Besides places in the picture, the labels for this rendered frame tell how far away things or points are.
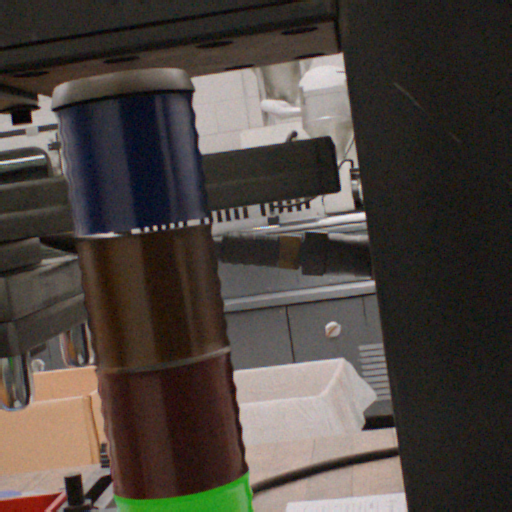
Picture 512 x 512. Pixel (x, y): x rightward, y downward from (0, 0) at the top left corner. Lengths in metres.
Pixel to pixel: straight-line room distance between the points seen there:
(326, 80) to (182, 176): 5.00
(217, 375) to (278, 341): 4.79
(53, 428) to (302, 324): 2.36
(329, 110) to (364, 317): 1.01
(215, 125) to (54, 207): 6.52
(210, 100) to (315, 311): 2.38
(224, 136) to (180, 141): 6.73
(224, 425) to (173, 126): 0.08
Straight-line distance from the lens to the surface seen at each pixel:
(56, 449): 2.89
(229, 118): 7.02
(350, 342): 5.05
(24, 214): 0.53
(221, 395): 0.29
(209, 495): 0.29
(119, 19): 0.50
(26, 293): 0.52
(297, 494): 0.97
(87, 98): 0.28
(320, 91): 5.26
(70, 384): 3.43
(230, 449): 0.29
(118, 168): 0.28
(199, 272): 0.29
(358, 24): 0.48
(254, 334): 5.09
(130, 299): 0.28
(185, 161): 0.29
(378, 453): 1.05
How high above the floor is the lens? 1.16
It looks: 3 degrees down
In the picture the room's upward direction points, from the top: 8 degrees counter-clockwise
